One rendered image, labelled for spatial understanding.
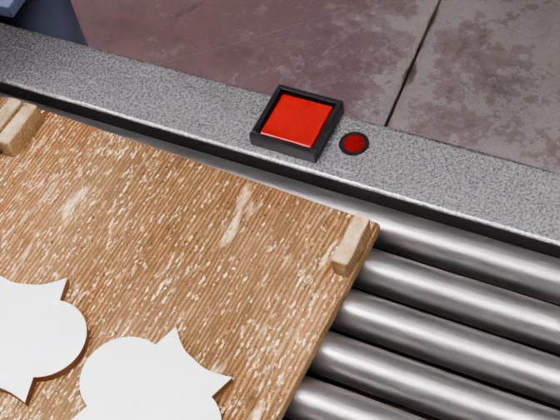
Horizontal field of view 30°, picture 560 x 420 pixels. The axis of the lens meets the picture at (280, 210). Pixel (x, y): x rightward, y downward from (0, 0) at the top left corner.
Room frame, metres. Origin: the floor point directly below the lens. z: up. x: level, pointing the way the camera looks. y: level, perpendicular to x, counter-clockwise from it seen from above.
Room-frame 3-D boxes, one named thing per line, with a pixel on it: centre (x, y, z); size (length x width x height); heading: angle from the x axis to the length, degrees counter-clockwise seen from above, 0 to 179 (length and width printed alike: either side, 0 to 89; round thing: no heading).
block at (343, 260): (0.54, -0.06, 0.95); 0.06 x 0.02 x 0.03; 143
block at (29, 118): (0.77, 0.25, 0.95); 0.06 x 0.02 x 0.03; 143
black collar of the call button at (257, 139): (0.73, -0.04, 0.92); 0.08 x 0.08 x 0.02; 55
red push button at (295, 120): (0.73, -0.04, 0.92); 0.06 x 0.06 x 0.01; 55
